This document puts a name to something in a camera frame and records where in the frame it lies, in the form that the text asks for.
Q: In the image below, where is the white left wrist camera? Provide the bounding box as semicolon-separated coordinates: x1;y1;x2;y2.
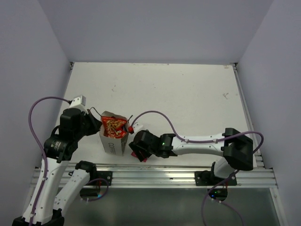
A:
70;95;86;111

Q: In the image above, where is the red peanut snack packet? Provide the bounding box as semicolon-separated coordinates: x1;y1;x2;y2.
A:
101;116;127;139

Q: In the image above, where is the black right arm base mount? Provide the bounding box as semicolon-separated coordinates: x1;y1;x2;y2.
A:
194;170;224;186

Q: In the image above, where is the aluminium right side rail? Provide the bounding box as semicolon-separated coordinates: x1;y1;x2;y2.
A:
231;63;265;169

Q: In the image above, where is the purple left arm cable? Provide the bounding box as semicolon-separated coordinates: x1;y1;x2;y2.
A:
28;96;72;226

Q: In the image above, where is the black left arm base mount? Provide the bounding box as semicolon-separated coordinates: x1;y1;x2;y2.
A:
80;170;113;200

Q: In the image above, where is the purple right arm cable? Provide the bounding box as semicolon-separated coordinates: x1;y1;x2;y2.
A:
131;110;264;226

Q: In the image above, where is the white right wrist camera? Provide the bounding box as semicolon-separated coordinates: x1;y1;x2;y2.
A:
127;122;144;134

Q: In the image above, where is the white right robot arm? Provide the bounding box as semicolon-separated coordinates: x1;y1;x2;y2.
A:
129;128;253;185

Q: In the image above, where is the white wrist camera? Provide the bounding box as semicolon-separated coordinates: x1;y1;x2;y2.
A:
70;95;86;111
127;122;144;134

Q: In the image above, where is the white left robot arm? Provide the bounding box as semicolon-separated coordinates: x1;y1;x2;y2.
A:
12;107;102;226

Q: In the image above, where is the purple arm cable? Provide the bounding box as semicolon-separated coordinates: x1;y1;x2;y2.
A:
28;96;72;226
131;110;264;226

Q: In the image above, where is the small pink candy packet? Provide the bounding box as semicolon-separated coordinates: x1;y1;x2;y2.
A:
131;152;147;162

